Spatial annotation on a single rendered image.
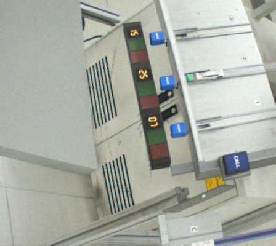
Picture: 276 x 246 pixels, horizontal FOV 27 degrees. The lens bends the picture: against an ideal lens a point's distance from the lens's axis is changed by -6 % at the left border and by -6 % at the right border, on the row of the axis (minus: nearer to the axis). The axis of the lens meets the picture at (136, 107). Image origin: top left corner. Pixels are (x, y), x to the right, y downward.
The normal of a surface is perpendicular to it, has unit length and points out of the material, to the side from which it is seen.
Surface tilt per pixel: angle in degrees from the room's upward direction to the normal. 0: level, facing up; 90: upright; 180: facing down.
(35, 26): 0
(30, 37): 0
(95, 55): 90
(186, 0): 43
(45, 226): 0
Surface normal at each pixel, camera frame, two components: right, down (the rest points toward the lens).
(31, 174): 0.69, -0.41
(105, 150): -0.71, -0.18
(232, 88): 0.01, -0.42
